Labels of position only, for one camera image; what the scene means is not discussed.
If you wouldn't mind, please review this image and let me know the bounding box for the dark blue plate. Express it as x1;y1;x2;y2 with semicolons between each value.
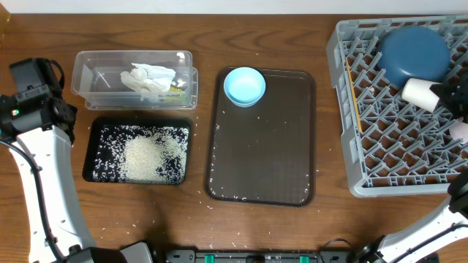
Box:
377;26;450;88

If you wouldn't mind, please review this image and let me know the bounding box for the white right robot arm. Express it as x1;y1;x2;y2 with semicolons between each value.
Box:
348;78;467;262

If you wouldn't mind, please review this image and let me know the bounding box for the dark brown serving tray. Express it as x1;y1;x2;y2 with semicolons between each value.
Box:
205;68;316;207

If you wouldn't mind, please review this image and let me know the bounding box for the light blue small bowl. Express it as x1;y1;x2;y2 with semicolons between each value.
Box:
223;67;266;107

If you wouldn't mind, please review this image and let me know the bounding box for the pink cup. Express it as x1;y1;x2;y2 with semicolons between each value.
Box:
449;118;468;144

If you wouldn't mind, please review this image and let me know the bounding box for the clear plastic bin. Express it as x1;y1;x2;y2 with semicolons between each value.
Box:
71;50;199;110

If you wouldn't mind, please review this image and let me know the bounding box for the white rice pile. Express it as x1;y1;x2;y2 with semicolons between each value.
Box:
91;124;189;184

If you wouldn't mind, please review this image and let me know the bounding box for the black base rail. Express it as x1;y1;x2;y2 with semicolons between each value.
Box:
164;249;350;263

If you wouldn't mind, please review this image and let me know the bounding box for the white napkin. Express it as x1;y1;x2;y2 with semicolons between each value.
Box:
120;63;176;93

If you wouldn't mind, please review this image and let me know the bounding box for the grey dishwasher rack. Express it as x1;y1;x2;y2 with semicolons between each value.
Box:
326;15;467;198

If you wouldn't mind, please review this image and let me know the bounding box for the yellow green snack wrapper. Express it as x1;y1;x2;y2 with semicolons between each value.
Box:
154;87;187;103

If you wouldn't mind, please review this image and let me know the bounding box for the wooden chopstick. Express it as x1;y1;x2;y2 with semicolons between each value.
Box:
346;62;363;134

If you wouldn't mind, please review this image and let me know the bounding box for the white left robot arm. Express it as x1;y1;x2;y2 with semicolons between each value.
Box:
1;58;126;262

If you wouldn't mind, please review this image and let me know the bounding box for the black tray bin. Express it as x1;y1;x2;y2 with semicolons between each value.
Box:
82;116;192;186

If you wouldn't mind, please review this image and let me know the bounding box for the cream paper cup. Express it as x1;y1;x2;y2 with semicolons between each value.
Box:
401;78;439;113

